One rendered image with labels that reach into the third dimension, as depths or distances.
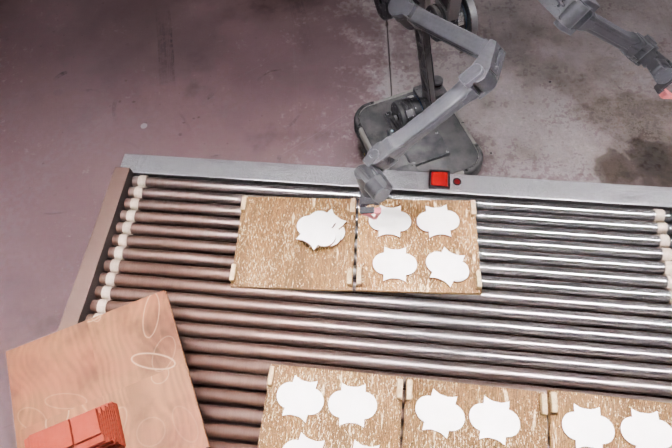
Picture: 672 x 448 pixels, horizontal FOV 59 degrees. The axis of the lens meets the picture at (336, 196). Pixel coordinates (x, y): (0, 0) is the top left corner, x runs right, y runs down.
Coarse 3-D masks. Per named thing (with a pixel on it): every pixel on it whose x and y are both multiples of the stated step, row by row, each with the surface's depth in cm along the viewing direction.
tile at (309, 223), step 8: (304, 216) 206; (312, 216) 206; (320, 216) 206; (304, 224) 205; (312, 224) 204; (320, 224) 204; (328, 224) 204; (304, 232) 203; (312, 232) 203; (320, 232) 203; (328, 232) 202; (304, 240) 201; (312, 240) 201; (320, 240) 201; (328, 240) 201; (312, 248) 201
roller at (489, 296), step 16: (128, 272) 207; (144, 272) 206; (160, 272) 206; (176, 272) 205; (192, 272) 204; (208, 272) 204; (224, 272) 203; (352, 288) 199; (512, 304) 195; (528, 304) 194; (544, 304) 193; (560, 304) 192; (576, 304) 192; (592, 304) 191; (608, 304) 191; (624, 304) 191; (640, 304) 191; (656, 304) 191
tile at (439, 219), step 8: (432, 208) 209; (440, 208) 209; (424, 216) 208; (432, 216) 207; (440, 216) 207; (448, 216) 207; (456, 216) 207; (424, 224) 206; (432, 224) 206; (440, 224) 206; (448, 224) 205; (456, 224) 205; (432, 232) 204; (440, 232) 204; (448, 232) 204
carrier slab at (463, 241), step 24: (360, 216) 210; (360, 240) 205; (384, 240) 205; (408, 240) 204; (432, 240) 204; (456, 240) 203; (360, 264) 201; (360, 288) 196; (384, 288) 196; (408, 288) 195; (432, 288) 195; (456, 288) 195
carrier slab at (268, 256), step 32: (256, 224) 211; (288, 224) 210; (352, 224) 209; (256, 256) 204; (288, 256) 204; (320, 256) 203; (352, 256) 202; (256, 288) 200; (288, 288) 198; (320, 288) 197
